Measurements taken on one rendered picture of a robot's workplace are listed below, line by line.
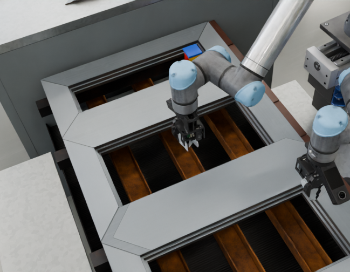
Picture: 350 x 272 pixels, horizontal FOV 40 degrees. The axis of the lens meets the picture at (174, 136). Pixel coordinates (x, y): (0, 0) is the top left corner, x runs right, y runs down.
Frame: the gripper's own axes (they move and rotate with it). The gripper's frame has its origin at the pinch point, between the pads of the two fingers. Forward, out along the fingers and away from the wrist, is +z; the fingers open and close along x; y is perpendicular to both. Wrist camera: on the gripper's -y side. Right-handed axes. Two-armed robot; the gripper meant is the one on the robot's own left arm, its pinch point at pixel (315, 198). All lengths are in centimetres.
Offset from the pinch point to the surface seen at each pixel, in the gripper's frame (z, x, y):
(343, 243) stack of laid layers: 7.4, -2.4, -12.8
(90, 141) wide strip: 6, 53, 57
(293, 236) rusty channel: 23.5, 3.4, 1.3
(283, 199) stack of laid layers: 8.7, 4.7, 8.0
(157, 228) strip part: 6.0, 45.0, 14.7
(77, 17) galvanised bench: -13, 40, 100
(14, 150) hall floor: 92, 92, 144
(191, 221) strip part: 5.9, 34.6, 12.3
